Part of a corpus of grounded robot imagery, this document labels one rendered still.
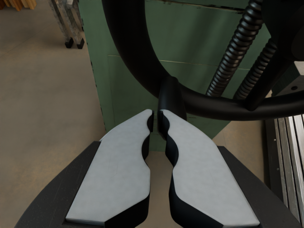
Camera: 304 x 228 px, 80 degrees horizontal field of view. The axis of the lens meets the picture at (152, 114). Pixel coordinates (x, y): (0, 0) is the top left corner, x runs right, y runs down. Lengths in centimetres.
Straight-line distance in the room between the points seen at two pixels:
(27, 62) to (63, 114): 44
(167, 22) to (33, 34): 125
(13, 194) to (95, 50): 73
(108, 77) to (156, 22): 18
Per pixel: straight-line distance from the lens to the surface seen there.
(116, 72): 44
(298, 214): 90
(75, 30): 130
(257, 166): 111
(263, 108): 26
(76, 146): 95
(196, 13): 36
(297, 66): 51
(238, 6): 37
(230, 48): 26
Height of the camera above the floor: 86
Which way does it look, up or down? 59 degrees down
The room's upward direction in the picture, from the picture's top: 14 degrees clockwise
